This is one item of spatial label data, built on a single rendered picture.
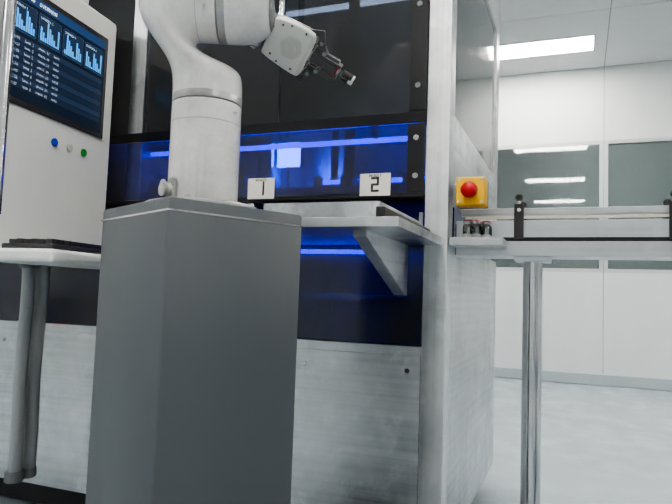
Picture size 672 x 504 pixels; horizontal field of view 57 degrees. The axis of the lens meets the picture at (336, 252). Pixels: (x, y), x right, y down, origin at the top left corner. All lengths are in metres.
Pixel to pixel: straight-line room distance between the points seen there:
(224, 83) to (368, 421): 0.94
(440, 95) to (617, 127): 4.78
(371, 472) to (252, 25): 1.11
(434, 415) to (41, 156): 1.22
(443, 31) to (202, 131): 0.85
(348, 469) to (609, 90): 5.27
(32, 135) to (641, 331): 5.33
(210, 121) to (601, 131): 5.50
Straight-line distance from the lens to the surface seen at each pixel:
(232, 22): 1.14
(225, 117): 1.08
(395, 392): 1.61
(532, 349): 1.69
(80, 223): 1.93
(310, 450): 1.72
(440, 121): 1.64
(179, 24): 1.14
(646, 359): 6.18
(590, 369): 6.17
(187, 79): 1.10
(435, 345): 1.58
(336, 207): 1.27
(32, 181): 1.79
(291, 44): 1.40
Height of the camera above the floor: 0.72
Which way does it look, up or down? 4 degrees up
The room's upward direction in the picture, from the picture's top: 2 degrees clockwise
